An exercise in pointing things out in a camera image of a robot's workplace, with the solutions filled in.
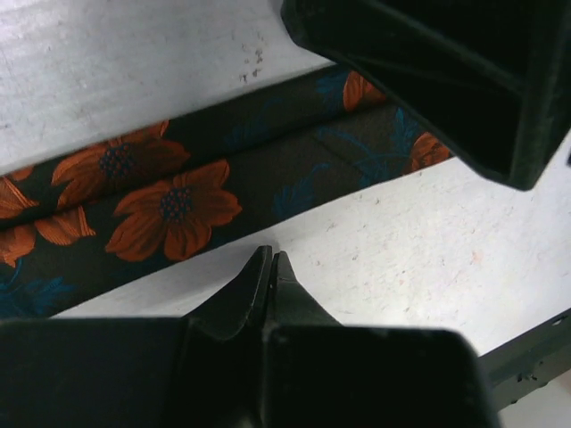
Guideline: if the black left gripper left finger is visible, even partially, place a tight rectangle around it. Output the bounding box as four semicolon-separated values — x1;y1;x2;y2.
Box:
185;246;272;427

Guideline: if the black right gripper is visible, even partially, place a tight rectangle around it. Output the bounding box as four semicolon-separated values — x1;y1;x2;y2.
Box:
280;1;570;191

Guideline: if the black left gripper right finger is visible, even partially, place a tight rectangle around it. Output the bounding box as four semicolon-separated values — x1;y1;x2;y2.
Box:
265;251;340;427

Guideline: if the dark floral orange tie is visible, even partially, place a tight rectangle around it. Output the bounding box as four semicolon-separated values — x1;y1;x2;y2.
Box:
1;66;451;318

